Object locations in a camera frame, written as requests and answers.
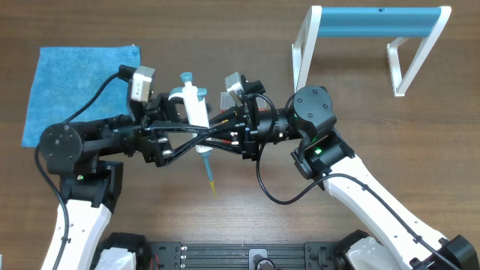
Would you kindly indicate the blue cloth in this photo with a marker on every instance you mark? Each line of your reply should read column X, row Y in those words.
column 67, row 86

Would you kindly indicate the white and blue stand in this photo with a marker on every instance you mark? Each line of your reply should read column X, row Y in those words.
column 375, row 22

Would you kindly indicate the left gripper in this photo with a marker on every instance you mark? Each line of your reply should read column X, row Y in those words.
column 155, row 146

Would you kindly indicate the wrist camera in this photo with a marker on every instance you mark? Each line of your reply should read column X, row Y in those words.
column 141, row 85
column 234, row 84

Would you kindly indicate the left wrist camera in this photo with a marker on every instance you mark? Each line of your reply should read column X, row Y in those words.
column 141, row 85

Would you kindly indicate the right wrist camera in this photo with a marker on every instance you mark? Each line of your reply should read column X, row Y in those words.
column 234, row 84

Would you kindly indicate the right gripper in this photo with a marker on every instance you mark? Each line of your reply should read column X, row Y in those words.
column 252, row 138

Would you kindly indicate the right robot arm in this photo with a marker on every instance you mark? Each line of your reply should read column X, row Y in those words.
column 375, row 210

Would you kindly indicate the white pipette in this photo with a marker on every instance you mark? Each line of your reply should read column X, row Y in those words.
column 195, row 107

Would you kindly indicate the mounting rail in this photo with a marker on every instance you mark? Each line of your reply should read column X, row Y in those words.
column 217, row 255

